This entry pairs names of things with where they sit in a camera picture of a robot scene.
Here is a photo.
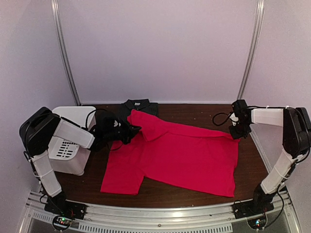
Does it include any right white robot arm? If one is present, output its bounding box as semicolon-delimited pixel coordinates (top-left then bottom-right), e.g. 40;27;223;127
229;100;311;215

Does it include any dark pinstriped shirt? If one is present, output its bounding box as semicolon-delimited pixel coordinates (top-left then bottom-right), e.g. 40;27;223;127
117;99;159;121

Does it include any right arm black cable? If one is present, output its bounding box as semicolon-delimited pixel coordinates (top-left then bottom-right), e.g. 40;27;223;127
212;105;258;127

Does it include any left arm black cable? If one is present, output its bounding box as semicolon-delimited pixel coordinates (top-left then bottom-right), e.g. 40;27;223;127
84;108;107;129

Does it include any aluminium frame post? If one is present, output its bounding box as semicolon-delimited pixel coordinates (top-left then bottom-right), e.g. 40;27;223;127
237;0;265;100
51;0;81;106

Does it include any left aluminium frame post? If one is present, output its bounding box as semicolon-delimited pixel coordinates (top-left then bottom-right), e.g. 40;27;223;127
51;0;81;106

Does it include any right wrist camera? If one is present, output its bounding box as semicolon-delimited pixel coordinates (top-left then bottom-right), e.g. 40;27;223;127
229;112;239;126

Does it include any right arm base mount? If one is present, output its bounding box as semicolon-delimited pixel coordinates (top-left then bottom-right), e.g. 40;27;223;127
231;184;276;219

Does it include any round circuit board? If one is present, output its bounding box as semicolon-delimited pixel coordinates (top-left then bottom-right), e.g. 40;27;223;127
247;216;267;231
52;215;72;232

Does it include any right round circuit board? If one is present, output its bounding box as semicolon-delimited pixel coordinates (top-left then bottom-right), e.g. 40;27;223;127
247;216;267;231

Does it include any red garment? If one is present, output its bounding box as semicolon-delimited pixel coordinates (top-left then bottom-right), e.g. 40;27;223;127
100;110;239;198

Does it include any front aluminium rail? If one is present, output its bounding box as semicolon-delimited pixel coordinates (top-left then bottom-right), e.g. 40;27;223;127
17;192;301;233

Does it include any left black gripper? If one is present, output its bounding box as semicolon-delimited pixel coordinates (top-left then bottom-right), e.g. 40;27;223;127
104;119;141;145

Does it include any right aluminium frame post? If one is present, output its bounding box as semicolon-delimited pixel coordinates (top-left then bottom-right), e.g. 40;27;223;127
237;0;265;100

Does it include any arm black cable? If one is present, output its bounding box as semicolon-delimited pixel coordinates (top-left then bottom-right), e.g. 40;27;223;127
84;108;107;129
212;105;258;127

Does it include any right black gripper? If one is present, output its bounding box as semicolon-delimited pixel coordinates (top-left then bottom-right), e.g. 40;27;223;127
229;120;252;140

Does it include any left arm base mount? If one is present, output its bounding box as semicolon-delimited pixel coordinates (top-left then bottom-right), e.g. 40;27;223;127
44;191;86;219

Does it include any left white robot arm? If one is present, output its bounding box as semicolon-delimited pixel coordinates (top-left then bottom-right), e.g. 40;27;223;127
19;106;141;216

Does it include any left round circuit board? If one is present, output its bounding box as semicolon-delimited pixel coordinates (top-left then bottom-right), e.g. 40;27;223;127
52;215;72;232

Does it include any white plastic laundry bin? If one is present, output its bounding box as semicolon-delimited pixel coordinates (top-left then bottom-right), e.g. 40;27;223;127
48;106;96;176

